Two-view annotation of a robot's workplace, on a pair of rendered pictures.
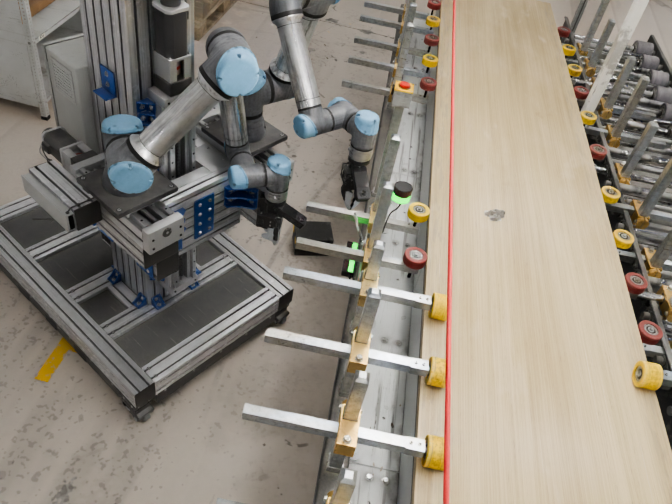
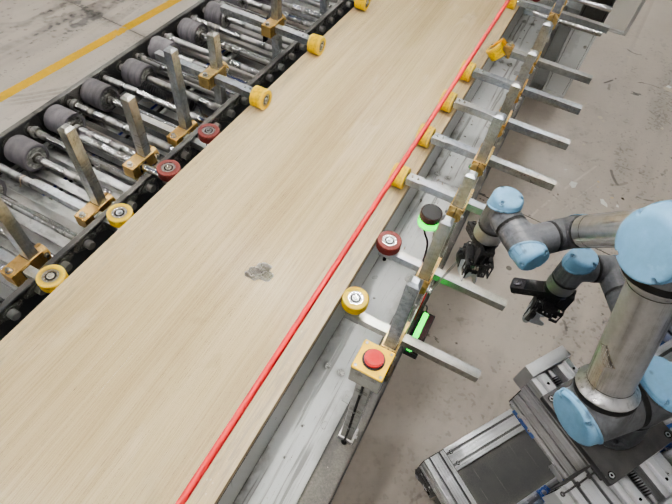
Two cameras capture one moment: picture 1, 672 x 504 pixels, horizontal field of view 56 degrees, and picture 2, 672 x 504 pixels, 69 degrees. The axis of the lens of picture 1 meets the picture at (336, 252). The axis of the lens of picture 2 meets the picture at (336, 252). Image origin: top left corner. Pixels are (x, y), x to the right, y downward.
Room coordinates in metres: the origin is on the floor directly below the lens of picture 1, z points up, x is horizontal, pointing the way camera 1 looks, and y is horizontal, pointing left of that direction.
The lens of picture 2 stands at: (2.59, -0.07, 2.15)
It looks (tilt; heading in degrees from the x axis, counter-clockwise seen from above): 53 degrees down; 201
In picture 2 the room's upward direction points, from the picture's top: 8 degrees clockwise
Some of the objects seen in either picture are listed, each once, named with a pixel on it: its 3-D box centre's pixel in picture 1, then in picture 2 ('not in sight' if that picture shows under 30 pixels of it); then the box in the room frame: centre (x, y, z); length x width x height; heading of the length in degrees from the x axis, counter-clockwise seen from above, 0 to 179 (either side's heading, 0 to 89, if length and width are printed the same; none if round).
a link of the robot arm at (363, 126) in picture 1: (364, 129); (501, 211); (1.69, -0.01, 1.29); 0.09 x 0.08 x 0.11; 46
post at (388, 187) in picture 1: (374, 237); (427, 268); (1.65, -0.12, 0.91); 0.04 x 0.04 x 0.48; 0
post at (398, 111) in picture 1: (388, 151); (356, 408); (2.16, -0.12, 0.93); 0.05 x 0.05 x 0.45; 0
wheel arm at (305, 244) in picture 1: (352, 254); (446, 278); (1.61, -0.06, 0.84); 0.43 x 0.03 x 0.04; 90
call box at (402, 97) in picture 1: (402, 95); (371, 367); (2.16, -0.12, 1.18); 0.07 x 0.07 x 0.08; 0
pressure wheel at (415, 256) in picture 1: (412, 265); (387, 249); (1.61, -0.27, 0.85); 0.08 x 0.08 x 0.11
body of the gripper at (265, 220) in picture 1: (272, 210); (551, 299); (1.61, 0.24, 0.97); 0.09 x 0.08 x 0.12; 90
